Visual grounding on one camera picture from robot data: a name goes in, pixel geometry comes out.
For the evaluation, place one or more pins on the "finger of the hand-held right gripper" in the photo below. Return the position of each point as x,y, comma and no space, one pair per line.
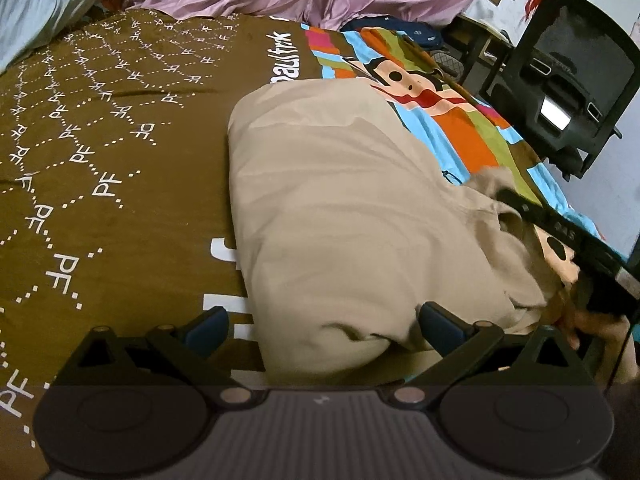
520,205

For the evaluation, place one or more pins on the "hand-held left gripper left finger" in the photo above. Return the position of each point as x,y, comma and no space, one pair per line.
207,327

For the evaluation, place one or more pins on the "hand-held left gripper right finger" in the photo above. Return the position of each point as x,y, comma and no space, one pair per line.
442,327

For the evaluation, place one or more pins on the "beige hoodie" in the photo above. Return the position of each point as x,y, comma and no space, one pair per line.
340,220

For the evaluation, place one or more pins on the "person's right hand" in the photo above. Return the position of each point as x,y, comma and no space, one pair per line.
600,332

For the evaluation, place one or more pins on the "black office chair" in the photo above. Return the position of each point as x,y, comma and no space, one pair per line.
565,65

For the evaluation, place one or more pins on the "grey quilted bag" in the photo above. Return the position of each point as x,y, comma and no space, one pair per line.
449,62

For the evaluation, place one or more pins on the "dark desk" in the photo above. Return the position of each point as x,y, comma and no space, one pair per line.
475,40

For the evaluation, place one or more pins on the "brown printed blanket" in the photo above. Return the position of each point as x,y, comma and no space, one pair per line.
125,170

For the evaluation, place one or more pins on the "dark blue bag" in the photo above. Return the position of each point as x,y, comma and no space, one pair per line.
400,30

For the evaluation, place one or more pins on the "grey pillow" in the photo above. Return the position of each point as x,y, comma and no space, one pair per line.
45,0

